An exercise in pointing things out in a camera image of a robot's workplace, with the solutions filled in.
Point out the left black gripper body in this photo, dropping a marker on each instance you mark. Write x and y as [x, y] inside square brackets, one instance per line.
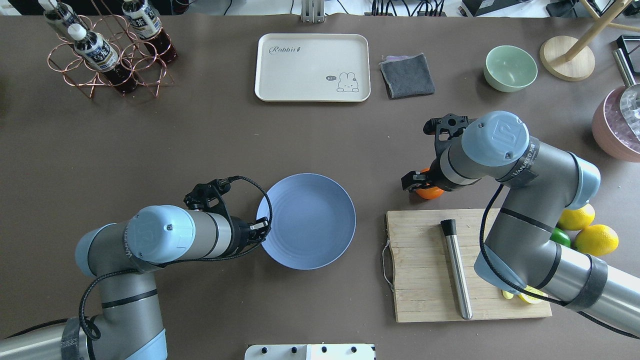
[242, 234]

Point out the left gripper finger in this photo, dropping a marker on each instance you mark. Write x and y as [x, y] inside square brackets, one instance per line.
[261, 227]

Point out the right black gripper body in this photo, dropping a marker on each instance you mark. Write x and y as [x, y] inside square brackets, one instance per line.
[433, 178]

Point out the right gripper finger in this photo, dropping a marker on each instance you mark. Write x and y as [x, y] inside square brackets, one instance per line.
[412, 181]

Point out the orange mandarin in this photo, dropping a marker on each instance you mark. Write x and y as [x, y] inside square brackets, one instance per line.
[429, 193]

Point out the blue plate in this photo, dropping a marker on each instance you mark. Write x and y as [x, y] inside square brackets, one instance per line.
[313, 221]

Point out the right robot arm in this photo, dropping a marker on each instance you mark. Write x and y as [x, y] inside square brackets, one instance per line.
[543, 181]

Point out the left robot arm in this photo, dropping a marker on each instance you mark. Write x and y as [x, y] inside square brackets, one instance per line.
[122, 258]

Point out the steel muddler black tip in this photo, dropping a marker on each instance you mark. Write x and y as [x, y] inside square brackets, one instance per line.
[449, 229]

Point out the grey folded cloth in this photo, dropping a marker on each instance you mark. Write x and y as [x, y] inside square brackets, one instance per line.
[407, 76]

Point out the wooden cutting board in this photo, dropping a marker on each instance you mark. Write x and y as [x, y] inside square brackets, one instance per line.
[424, 289]

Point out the green bowl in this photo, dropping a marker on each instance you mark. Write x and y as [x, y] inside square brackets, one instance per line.
[509, 69]

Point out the green lime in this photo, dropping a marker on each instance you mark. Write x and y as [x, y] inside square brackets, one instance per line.
[559, 236]

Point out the yellow plastic knife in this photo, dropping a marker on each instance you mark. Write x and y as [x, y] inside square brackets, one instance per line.
[507, 295]

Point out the yellow lemon near strawberry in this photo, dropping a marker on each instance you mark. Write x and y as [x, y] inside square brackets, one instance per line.
[576, 219]

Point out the cream rabbit tray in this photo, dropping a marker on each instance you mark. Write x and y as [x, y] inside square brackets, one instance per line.
[312, 67]

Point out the yellow lemon outer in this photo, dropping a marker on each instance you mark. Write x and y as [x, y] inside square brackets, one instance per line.
[596, 240]

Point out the wooden cup stand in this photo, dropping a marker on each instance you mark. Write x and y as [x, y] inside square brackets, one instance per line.
[570, 59]

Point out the pink bowl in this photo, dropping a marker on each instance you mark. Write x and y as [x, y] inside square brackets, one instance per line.
[605, 140]

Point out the clear ice cubes pile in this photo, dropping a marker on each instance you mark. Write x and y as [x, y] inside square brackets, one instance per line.
[619, 123]

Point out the metal ice scoop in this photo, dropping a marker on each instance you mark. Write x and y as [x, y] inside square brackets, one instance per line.
[629, 103]

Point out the tea bottle lower left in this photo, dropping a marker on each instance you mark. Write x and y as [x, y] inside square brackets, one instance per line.
[148, 27]

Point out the tea bottle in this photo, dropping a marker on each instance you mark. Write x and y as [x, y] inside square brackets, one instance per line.
[148, 27]
[60, 16]
[101, 56]

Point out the tea bottle top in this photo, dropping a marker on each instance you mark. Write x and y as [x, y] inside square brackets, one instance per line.
[101, 56]

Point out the tea bottle lower right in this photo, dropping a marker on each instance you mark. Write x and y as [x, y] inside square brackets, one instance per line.
[60, 16]

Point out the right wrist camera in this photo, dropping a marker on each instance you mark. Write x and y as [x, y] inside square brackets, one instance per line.
[445, 129]

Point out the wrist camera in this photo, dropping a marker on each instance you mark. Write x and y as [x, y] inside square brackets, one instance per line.
[445, 129]
[208, 197]

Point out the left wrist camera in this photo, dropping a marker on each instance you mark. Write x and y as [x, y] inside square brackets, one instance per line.
[208, 197]

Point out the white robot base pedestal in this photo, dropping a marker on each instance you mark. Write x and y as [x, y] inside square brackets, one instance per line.
[319, 351]

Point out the copper wire bottle rack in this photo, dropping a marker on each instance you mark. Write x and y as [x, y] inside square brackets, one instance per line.
[110, 22]

